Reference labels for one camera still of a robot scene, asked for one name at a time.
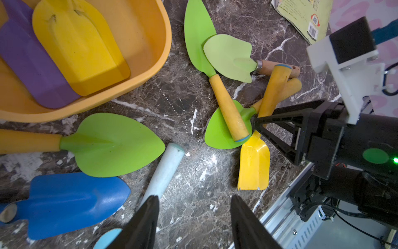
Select light blue shovel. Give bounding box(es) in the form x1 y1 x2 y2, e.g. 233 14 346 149
94 143 185 249

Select pale green shovel wooden handle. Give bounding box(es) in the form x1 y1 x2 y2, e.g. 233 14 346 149
203 33 301 84

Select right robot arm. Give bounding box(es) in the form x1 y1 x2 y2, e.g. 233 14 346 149
255 100 398 228

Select purple shovel pink handle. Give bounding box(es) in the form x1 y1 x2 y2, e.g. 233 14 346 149
1 1 80 109

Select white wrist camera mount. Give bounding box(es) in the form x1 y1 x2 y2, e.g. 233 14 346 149
307 17 385 125

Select blue shovel wooden handle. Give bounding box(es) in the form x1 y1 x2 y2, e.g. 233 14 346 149
1 172 131 240

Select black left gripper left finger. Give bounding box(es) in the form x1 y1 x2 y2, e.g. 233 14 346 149
108 195 160 249

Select round green trowel yellow handle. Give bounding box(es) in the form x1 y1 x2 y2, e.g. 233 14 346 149
204 78 302 149

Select green pointed trowel yellow handle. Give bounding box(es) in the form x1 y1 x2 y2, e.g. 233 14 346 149
1 113 165 177

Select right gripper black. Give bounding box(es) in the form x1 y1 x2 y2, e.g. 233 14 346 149
255 99 398 179

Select yellow plastic storage box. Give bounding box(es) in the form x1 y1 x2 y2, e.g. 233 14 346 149
1 1 172 123

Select yellow green booklet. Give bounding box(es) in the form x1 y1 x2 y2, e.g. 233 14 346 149
271 0 333 45

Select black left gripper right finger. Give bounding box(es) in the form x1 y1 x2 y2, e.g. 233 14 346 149
230 195 282 249

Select small yellow shovel yellow handle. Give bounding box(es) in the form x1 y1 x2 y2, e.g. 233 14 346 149
237 64 292 190

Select narrow green trowel yellow handle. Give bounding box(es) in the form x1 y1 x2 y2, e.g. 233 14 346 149
184 0 249 142

